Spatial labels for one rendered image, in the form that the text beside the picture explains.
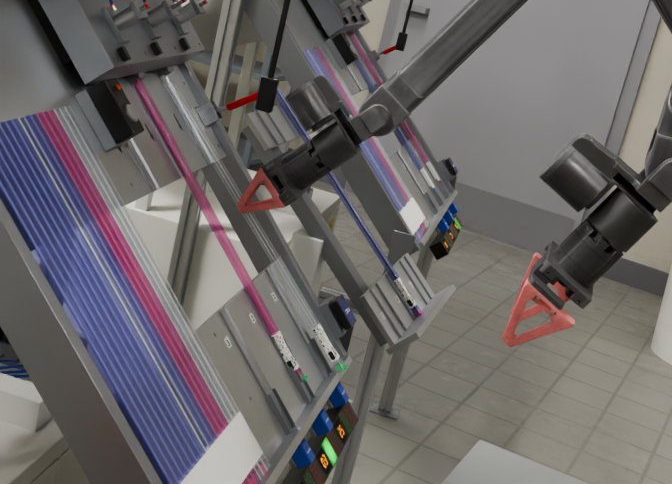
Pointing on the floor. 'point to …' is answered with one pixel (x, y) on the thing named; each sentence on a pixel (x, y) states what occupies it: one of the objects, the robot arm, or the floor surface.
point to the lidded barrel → (661, 343)
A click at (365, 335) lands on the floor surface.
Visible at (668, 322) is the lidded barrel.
